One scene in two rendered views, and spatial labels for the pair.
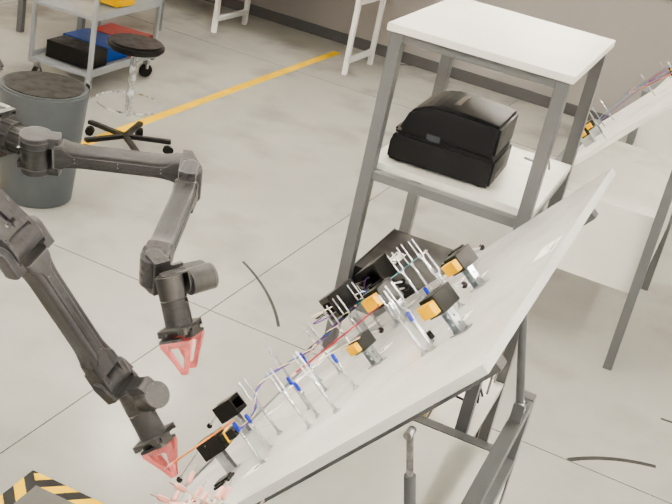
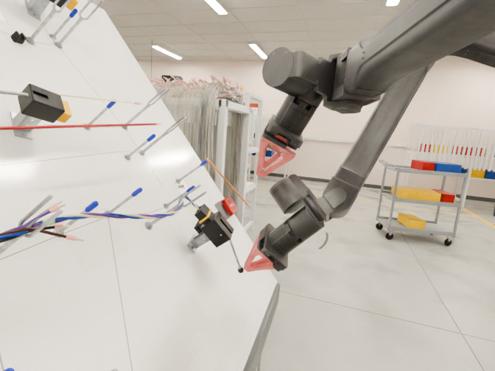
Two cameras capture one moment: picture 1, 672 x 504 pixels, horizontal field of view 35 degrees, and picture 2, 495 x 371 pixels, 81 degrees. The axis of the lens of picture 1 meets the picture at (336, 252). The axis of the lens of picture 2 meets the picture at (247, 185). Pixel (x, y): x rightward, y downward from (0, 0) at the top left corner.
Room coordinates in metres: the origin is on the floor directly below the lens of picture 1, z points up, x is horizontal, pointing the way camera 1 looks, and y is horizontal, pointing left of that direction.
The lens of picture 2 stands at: (2.47, 0.19, 1.33)
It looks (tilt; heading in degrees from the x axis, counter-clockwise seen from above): 11 degrees down; 177
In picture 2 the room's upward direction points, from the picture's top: 4 degrees clockwise
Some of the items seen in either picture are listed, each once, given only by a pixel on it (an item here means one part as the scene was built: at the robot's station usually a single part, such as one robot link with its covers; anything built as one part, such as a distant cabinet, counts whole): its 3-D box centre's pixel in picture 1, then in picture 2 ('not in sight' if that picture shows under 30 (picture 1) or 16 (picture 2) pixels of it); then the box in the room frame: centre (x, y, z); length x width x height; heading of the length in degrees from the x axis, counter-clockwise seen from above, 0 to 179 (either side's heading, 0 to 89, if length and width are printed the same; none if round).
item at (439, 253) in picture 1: (420, 272); not in sight; (2.97, -0.26, 1.09); 0.35 x 0.33 x 0.07; 162
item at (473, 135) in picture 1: (454, 132); not in sight; (2.93, -0.25, 1.56); 0.30 x 0.23 x 0.19; 74
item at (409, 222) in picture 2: not in sight; (412, 199); (-1.37, 2.68, 0.54); 0.99 x 0.50 x 1.08; 81
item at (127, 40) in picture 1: (130, 97); not in sight; (6.17, 1.40, 0.34); 0.58 x 0.55 x 0.69; 121
